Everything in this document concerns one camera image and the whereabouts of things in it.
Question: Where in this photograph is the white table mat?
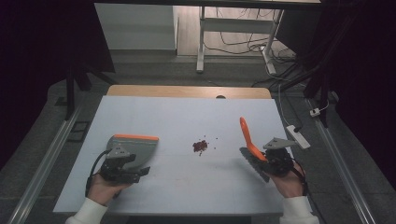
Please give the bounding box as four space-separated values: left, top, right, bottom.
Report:
52 94 313 217

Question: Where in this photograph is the grey brush with orange handle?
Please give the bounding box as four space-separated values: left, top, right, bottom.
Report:
238 116 272 184

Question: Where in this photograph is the white desk frame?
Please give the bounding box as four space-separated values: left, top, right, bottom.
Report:
195 5 285 76

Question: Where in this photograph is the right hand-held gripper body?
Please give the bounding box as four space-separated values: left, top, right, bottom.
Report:
261 136 297 178

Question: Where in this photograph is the dark curtain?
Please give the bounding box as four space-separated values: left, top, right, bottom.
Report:
0 0 117 171
275 0 396 190

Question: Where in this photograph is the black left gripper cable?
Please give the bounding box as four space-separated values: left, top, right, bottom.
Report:
84 149 112 198

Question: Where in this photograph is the white cabinet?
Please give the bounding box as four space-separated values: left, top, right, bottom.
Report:
93 3 179 51

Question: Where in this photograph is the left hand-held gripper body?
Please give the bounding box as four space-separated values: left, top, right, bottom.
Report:
98 145 142 185

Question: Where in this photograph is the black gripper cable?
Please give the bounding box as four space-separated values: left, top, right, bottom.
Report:
84 149 112 198
290 158 310 197

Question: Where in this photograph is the person's left hand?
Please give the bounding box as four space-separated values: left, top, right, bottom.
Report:
86 173 133 207

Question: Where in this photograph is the white power strip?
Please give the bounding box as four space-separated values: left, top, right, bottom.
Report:
285 124 312 150

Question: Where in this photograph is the grey dustpan with orange edge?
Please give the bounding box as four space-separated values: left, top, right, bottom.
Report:
106 133 160 171

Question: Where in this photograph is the pile of red crumbs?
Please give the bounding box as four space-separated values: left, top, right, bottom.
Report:
191 134 219 157

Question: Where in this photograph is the person's right hand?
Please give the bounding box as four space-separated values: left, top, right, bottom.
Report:
268 161 307 199

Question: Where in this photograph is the aluminium floor rail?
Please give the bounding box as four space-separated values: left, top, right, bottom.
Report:
7 105 84 224
305 97 377 224

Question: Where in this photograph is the tangle of black floor cables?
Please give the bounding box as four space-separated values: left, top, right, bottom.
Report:
203 7 302 89

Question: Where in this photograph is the black metal stand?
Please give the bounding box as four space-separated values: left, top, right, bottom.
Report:
63 60 119 121
270 59 337 129

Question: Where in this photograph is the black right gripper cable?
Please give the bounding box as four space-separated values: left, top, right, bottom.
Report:
290 158 310 197

